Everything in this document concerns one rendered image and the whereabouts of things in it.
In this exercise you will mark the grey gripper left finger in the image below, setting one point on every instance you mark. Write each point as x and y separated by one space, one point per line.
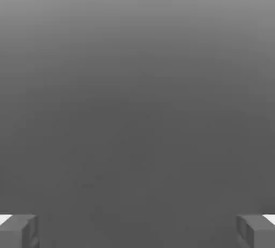
15 232

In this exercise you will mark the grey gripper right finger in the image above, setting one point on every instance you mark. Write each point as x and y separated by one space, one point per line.
258 232

